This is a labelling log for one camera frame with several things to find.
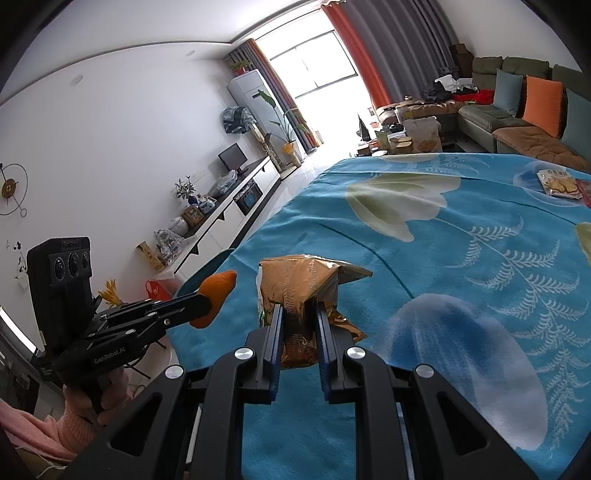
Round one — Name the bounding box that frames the gold brown snack bag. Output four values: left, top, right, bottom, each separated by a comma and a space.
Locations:
256, 255, 373, 369

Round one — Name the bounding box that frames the pink sleeved forearm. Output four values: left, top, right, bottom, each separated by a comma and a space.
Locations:
1, 389, 97, 461

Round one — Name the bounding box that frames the left hand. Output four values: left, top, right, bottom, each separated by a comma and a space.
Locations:
62, 368, 131, 426

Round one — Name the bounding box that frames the red bag on floor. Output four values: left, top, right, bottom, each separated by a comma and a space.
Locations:
144, 280, 172, 301

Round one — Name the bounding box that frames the white tv cabinet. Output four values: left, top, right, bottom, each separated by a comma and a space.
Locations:
155, 157, 280, 290

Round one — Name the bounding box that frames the small black monitor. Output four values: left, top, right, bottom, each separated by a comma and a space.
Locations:
218, 143, 247, 175

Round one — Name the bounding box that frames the blue floral tablecloth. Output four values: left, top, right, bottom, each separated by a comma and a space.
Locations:
168, 154, 590, 479

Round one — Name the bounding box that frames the potted tall plant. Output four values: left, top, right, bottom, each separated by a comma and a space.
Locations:
256, 89, 311, 168

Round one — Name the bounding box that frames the white standing air conditioner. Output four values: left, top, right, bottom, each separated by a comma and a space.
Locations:
228, 70, 300, 168

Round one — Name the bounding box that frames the cracker snack packet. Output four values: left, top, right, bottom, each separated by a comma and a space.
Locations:
537, 169, 582, 200

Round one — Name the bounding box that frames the cluttered coffee table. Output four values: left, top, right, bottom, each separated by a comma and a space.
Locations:
370, 100, 465, 154

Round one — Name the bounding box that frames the magenta snack packet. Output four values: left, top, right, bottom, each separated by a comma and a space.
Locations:
576, 179, 591, 208

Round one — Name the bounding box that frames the brown seat cushion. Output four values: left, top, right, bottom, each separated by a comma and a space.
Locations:
493, 126, 590, 173

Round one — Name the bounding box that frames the teal cushion near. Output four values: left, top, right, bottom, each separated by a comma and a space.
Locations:
562, 89, 591, 160

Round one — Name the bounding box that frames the teal cushion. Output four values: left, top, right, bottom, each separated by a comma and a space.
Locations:
493, 69, 523, 117
562, 89, 591, 160

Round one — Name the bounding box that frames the green grey sofa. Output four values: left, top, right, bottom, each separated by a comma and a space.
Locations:
458, 56, 590, 154

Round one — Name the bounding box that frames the grey orange curtain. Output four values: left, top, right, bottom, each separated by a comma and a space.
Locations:
322, 0, 458, 107

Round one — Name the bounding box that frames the teal cushion far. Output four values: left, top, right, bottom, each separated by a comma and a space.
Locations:
493, 69, 523, 117

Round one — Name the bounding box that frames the orange cushion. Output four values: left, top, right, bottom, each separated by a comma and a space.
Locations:
523, 76, 564, 138

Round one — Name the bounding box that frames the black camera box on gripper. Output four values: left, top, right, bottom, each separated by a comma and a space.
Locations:
26, 237, 95, 355

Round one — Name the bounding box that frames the round wall clock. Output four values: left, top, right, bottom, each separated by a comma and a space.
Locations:
0, 163, 29, 218

